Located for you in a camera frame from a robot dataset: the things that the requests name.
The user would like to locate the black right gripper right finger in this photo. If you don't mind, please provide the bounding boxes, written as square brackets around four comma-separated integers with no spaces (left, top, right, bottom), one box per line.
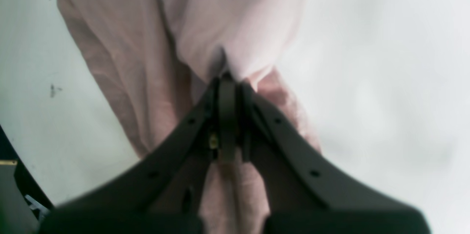
[241,83,430,234]

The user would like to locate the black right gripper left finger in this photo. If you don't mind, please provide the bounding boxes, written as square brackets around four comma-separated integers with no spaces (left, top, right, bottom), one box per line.
[39,78,236,234]

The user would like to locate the dusty pink T-shirt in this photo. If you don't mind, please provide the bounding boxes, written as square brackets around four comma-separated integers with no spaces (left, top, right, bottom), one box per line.
[55,0,322,234]

